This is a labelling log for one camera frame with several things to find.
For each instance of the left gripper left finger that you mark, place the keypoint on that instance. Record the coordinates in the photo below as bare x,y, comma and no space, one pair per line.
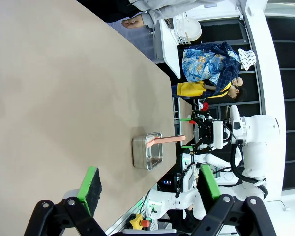
94,191

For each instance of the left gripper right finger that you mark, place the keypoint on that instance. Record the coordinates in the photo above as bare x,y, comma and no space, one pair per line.
210,182

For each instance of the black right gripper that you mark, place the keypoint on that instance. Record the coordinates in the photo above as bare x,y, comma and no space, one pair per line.
206,134

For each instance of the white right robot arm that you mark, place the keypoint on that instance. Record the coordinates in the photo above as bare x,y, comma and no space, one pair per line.
260,147

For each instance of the person's right forearm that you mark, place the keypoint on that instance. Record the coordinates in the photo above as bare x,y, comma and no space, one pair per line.
152,17

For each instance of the person's right hand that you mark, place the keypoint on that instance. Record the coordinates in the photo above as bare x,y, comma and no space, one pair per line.
134,23

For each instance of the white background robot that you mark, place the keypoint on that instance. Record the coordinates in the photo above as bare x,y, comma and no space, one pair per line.
211,159

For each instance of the small red object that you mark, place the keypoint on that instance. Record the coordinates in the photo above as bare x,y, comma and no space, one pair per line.
205,106

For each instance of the pink lint roller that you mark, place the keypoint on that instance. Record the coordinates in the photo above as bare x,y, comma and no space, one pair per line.
169,139

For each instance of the small lit display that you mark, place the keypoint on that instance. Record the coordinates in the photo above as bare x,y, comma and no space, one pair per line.
167,182

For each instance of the mannequin in yellow apron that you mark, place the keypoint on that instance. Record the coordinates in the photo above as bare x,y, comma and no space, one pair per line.
189,89

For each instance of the yellow emergency stop button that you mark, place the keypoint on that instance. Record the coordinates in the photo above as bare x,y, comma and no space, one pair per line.
135,220

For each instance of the steel rectangular container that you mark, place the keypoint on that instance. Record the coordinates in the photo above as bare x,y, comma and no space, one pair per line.
138,152

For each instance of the mannequin in blue floral shirt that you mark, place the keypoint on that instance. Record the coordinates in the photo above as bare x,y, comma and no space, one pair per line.
201,61

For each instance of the white side table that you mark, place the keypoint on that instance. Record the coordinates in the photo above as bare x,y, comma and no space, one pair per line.
170,54

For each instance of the white patterned bucket hat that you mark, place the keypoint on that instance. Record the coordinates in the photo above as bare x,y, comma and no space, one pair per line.
247,59

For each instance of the white dinner plate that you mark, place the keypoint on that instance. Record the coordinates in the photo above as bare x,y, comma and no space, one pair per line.
193,29

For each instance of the person in gray hoodie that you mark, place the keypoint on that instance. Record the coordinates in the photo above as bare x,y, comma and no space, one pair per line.
174,7

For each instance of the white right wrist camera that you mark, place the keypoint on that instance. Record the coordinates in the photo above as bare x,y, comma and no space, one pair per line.
217,135

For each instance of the slotted aluminium edge rail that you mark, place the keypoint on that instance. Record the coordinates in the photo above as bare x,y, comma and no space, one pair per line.
131,207

